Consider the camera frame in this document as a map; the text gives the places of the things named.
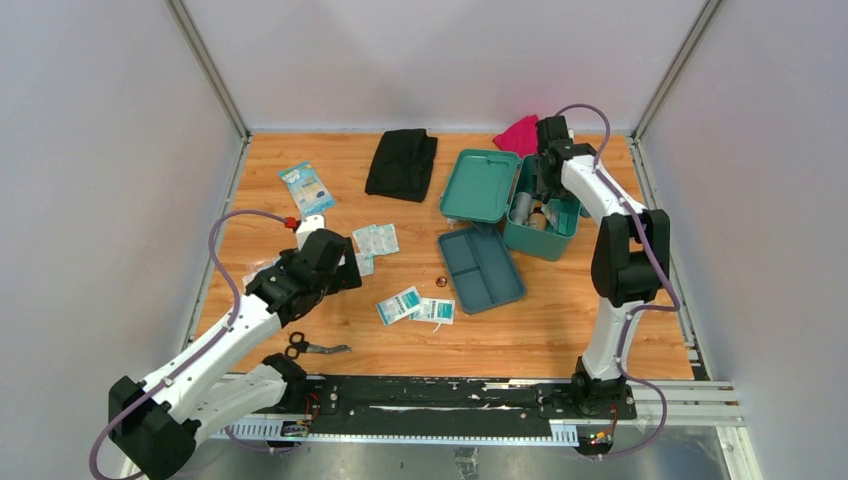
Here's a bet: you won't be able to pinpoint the light blue mask packet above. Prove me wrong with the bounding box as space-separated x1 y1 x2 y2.
278 162 336 217

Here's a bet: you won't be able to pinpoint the teal white sachet left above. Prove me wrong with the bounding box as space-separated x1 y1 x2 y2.
376 286 422 326

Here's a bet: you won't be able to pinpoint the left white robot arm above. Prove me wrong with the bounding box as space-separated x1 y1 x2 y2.
89 215 362 479

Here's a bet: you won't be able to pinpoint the dark teal divided tray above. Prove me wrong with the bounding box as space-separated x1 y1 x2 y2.
437 222 526 315

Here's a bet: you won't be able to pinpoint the white bottle green label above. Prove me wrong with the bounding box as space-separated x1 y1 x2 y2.
509 192 534 225

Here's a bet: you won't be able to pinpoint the pink folded cloth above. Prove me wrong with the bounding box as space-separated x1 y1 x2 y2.
493 115 539 157

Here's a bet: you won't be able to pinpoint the clear bag teal strip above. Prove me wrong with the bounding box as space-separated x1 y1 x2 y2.
242 257 280 288

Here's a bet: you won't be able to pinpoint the bandage strips pack lower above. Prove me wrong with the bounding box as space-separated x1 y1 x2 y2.
355 252 375 277

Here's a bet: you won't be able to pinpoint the teal white sachet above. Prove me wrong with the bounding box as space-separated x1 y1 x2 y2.
376 286 422 326
410 298 456 325

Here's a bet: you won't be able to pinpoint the gauze pack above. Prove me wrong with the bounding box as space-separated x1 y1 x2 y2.
542 199 581 237

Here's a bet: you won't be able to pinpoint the black metal base rail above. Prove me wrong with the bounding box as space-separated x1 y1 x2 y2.
186 373 744 456

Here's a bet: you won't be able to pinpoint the teal medicine box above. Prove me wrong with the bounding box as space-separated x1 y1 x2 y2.
439 149 577 261

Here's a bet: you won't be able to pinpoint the teal white sachet right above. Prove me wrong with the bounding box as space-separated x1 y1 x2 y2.
410 298 456 325

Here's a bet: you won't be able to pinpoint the brown bottle orange cap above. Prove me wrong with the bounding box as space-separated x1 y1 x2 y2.
526 207 548 231

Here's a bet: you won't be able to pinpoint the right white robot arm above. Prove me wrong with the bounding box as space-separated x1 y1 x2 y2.
534 115 670 418

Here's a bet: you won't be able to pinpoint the black folded cloth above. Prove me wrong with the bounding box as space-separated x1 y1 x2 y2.
365 128 438 203

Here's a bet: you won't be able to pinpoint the black handled scissors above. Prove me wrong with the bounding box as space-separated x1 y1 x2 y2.
284 331 352 360

